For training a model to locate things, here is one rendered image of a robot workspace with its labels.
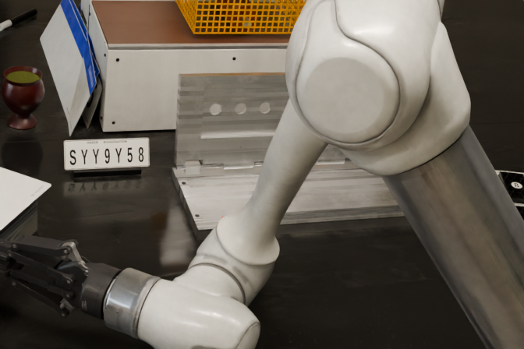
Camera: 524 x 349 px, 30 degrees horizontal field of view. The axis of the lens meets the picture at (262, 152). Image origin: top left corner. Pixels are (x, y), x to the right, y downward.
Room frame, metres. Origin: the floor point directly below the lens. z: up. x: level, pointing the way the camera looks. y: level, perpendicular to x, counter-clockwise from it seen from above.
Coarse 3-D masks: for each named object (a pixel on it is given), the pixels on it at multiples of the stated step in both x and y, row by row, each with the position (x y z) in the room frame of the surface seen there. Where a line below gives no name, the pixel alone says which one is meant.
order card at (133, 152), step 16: (64, 144) 1.54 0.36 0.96; (80, 144) 1.55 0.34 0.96; (96, 144) 1.56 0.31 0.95; (112, 144) 1.57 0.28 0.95; (128, 144) 1.58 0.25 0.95; (144, 144) 1.59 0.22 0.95; (64, 160) 1.53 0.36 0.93; (80, 160) 1.54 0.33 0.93; (96, 160) 1.55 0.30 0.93; (112, 160) 1.56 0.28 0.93; (128, 160) 1.57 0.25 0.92; (144, 160) 1.58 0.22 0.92
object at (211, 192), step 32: (192, 160) 1.59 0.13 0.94; (192, 192) 1.50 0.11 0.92; (224, 192) 1.52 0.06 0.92; (320, 192) 1.57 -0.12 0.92; (352, 192) 1.59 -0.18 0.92; (384, 192) 1.61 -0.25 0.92; (192, 224) 1.42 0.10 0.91; (288, 224) 1.45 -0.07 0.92; (320, 224) 1.47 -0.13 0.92; (352, 224) 1.49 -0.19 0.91; (384, 224) 1.52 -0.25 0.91
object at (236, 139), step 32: (192, 96) 1.58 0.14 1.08; (224, 96) 1.62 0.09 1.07; (256, 96) 1.64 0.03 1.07; (288, 96) 1.66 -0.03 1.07; (192, 128) 1.57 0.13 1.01; (224, 128) 1.61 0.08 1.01; (256, 128) 1.63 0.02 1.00; (224, 160) 1.59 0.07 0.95; (256, 160) 1.61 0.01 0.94; (320, 160) 1.66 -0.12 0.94
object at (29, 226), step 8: (32, 208) 1.33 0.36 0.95; (24, 216) 1.31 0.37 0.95; (32, 216) 1.33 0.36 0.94; (8, 224) 1.26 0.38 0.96; (16, 224) 1.28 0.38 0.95; (24, 224) 1.31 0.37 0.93; (32, 224) 1.33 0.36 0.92; (0, 232) 1.24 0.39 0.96; (8, 232) 1.26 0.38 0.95; (16, 232) 1.28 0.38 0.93; (24, 232) 1.30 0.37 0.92; (32, 232) 1.33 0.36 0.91; (8, 240) 1.26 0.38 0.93
